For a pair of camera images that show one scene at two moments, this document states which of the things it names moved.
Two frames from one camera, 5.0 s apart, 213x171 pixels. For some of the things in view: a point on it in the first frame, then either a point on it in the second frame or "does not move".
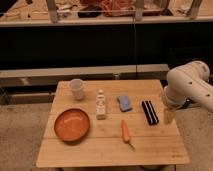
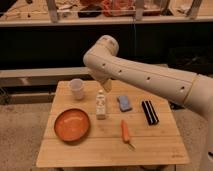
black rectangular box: (150, 113) does not move
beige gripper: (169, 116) → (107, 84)
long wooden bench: (49, 77) does not move
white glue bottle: (101, 105) does not move
